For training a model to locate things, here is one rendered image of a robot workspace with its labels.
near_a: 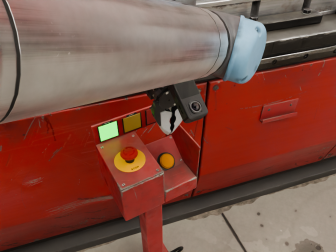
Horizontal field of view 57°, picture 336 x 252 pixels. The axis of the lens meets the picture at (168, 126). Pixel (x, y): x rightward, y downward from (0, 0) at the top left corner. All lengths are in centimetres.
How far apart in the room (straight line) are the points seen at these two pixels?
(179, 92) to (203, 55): 28
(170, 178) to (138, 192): 11
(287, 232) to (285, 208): 13
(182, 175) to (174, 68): 56
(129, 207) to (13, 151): 43
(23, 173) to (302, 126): 107
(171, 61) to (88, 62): 9
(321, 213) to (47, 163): 127
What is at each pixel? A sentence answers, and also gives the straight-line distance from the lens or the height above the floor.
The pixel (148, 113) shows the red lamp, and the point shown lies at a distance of 78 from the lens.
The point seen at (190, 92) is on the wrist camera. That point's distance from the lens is 58.
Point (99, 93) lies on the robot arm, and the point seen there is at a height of 120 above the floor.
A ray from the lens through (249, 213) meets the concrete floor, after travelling 161.
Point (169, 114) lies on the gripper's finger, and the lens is 65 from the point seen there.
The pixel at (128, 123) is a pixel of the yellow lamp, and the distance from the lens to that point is 76.
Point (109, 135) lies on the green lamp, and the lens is 76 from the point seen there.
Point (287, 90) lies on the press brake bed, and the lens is 120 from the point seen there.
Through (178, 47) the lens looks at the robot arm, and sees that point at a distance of 24.
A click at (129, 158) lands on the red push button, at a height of 81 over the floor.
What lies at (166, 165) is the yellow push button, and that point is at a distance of 79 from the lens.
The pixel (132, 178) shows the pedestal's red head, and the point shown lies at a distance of 69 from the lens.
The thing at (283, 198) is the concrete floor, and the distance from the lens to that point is 171.
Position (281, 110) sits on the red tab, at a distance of 125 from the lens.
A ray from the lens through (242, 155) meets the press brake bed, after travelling 133.
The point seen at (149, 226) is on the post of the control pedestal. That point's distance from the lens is 95.
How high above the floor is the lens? 131
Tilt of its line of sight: 41 degrees down
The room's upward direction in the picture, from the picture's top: straight up
